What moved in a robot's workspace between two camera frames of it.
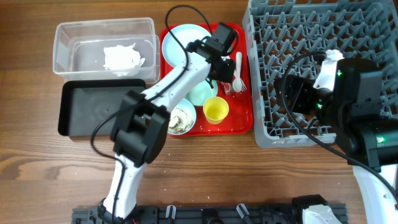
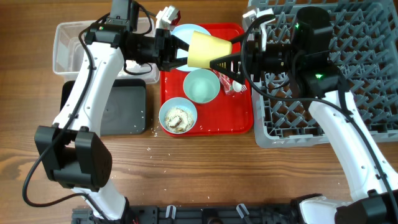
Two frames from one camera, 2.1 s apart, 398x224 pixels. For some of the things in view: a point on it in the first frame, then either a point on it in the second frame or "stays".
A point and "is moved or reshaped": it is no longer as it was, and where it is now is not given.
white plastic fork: [243, 85] stays
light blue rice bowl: [182, 117] stays
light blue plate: [173, 51] stays
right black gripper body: [283, 95] to [252, 58]
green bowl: [203, 91] stays
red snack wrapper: [227, 87] stays
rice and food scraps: [180, 121] stays
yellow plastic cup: [215, 109] is moved or reshaped
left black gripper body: [226, 70] to [152, 48]
